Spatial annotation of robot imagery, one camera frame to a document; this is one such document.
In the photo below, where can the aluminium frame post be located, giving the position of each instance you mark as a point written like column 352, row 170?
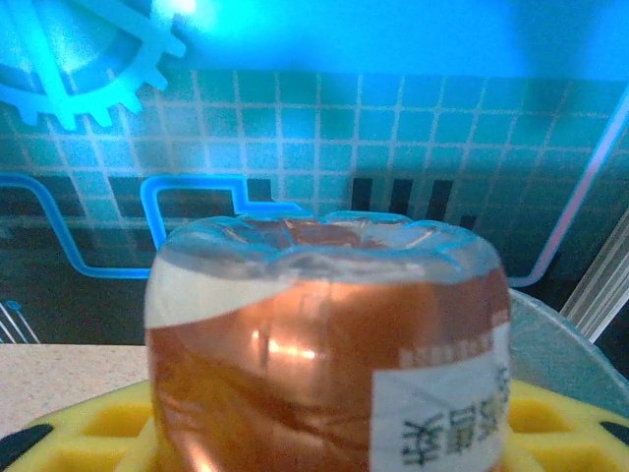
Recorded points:
column 602, row 280

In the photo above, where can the brown label plastic bottle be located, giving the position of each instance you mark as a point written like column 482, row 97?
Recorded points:
column 295, row 369

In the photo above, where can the clear plastic bin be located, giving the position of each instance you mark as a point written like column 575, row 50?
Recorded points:
column 555, row 354

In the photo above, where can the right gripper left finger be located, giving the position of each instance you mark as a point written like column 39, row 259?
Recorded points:
column 88, row 432

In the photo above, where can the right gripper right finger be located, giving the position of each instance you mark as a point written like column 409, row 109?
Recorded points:
column 565, row 437

